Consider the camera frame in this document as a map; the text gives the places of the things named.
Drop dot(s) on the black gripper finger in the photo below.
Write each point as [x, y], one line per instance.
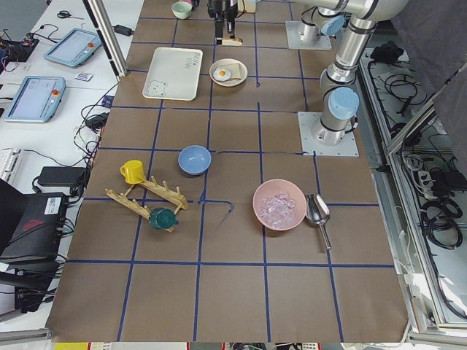
[230, 22]
[218, 28]

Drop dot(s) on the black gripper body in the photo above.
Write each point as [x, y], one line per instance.
[218, 7]

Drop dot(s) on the bread slice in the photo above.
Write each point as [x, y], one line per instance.
[235, 70]
[228, 41]

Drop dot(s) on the white round plate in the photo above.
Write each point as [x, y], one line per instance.
[231, 82]

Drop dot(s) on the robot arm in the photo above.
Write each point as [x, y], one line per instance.
[339, 99]
[328, 21]

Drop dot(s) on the wooden cutting board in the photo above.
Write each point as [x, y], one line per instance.
[247, 6]

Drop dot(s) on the green bowl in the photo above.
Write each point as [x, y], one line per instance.
[181, 9]

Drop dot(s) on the fried egg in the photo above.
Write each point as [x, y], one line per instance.
[221, 74]

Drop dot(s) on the white bear tray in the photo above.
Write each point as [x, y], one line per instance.
[173, 74]

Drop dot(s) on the blue bowl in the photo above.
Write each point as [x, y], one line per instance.
[194, 159]

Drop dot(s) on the upper teach pendant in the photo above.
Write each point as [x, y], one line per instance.
[74, 48]

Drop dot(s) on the teach pendant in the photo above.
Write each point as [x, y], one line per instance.
[74, 48]
[36, 100]

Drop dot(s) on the black scissors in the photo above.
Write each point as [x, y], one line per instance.
[66, 14]

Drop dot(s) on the yellow cup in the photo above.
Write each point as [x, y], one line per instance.
[133, 171]

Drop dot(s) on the pink bowl with ice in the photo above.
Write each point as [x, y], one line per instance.
[279, 204]

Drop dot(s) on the lower teach pendant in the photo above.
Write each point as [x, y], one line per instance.
[36, 100]

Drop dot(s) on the dark green cup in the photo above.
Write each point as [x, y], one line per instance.
[163, 219]

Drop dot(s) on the metal scoop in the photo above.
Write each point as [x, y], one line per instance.
[318, 214]

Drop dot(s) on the black power adapter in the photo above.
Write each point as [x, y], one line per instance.
[73, 178]

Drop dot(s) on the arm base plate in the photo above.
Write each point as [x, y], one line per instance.
[319, 141]
[301, 36]

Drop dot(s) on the aluminium frame post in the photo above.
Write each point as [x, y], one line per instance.
[101, 22]

